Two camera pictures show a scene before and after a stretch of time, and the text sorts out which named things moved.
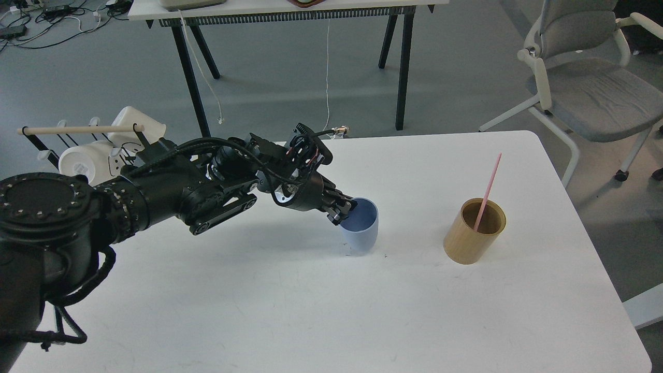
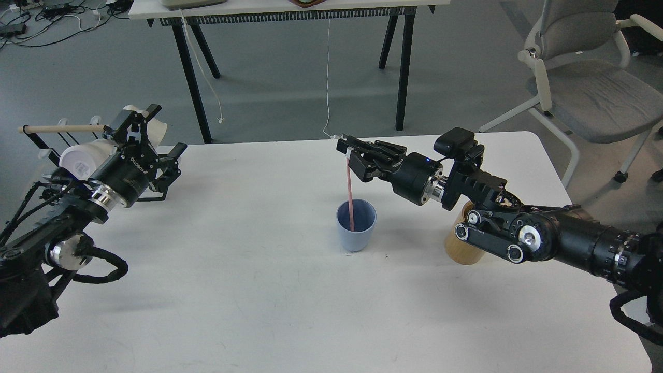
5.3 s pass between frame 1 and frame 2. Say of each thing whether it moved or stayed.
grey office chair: stayed
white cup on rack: stayed
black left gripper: moved
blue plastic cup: stayed
